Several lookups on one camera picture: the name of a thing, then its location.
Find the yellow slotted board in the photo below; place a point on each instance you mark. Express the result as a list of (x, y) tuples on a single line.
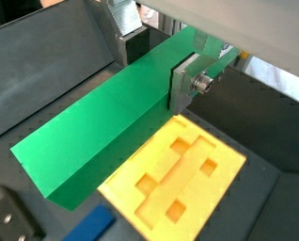
[(170, 184)]

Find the green rectangular block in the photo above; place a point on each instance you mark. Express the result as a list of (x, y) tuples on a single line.
[(78, 148)]

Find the black angle bracket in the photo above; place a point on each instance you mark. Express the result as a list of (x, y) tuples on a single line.
[(18, 223)]

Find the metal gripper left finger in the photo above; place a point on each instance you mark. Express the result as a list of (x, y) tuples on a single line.
[(130, 33)]

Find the blue rectangular block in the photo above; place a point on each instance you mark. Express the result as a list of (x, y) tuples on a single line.
[(93, 225)]

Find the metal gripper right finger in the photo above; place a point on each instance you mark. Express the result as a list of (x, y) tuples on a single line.
[(189, 76)]

